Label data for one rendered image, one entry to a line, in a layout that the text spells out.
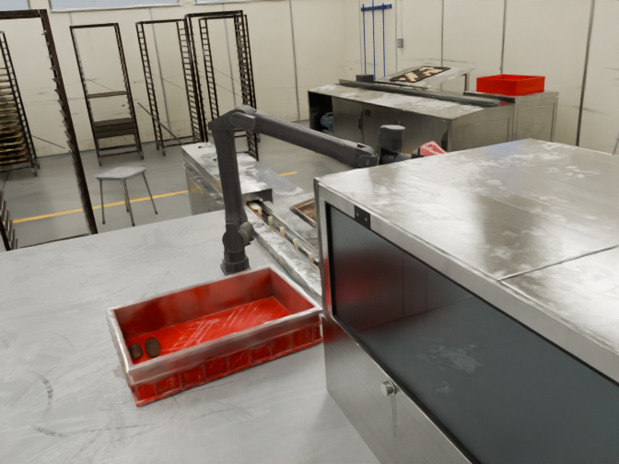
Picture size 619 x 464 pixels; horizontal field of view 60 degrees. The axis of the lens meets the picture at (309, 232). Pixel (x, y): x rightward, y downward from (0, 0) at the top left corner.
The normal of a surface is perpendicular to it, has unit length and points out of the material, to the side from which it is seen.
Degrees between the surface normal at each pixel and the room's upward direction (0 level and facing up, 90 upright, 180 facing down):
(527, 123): 90
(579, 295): 0
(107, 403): 0
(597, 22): 90
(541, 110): 90
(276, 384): 0
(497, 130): 90
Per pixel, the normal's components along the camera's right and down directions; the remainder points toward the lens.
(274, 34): 0.39, 0.31
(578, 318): -0.07, -0.93
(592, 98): -0.91, 0.16
